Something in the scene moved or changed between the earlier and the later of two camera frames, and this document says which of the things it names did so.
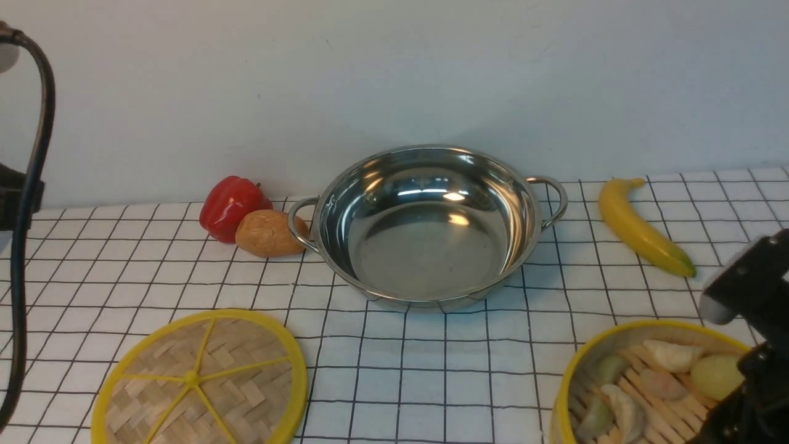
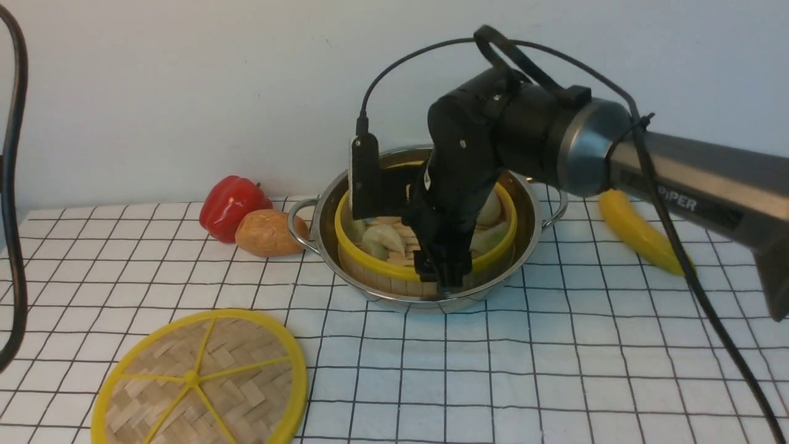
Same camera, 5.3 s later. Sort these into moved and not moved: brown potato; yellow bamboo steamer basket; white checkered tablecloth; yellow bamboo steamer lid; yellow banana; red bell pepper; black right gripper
Moved: black right gripper; yellow bamboo steamer basket
Not moved: brown potato; red bell pepper; yellow bamboo steamer lid; yellow banana; white checkered tablecloth
